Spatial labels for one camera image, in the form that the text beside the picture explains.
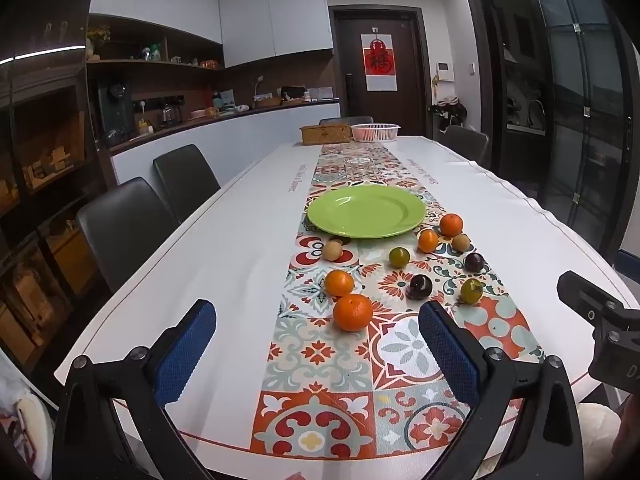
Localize large orange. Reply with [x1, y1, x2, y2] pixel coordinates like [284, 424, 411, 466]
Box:
[332, 293, 374, 333]

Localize wicker box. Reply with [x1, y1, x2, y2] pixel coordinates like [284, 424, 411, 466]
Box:
[299, 123, 352, 147]

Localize green plate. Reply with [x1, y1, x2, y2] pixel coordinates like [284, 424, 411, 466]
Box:
[306, 184, 427, 240]

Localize black coffee machine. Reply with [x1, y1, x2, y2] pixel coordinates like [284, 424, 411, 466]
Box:
[97, 79, 137, 147]

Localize black and white bag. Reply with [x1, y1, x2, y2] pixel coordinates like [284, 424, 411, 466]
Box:
[429, 97, 468, 128]

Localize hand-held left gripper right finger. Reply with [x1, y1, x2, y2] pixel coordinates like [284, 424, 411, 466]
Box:
[418, 301, 585, 480]

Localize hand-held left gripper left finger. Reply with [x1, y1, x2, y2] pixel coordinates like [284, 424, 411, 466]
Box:
[52, 299, 218, 480]

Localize white red printed cloth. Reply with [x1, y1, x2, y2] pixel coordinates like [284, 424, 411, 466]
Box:
[0, 360, 56, 466]

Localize red and white wall calendar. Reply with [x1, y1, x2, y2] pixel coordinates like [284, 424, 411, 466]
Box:
[361, 33, 397, 92]

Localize wooden wall shelf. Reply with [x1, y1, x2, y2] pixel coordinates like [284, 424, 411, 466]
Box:
[86, 12, 226, 151]

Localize glass sliding door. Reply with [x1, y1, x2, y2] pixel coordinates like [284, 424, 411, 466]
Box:
[522, 0, 636, 266]

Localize patterned table runner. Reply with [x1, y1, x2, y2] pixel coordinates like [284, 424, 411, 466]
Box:
[250, 141, 546, 461]

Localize glass display cabinet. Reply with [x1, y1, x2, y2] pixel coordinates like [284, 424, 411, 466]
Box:
[0, 45, 111, 376]

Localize dark wooden door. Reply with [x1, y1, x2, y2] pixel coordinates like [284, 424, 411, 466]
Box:
[328, 6, 431, 137]

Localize white plastic basket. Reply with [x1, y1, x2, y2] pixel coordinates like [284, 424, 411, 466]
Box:
[350, 122, 402, 142]

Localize white kitchen counter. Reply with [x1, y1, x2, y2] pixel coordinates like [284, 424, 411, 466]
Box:
[107, 101, 342, 186]

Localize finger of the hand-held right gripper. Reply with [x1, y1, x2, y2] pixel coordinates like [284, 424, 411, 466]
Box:
[557, 270, 640, 329]

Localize white upper cabinets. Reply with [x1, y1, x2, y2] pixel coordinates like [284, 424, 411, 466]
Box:
[90, 0, 335, 68]

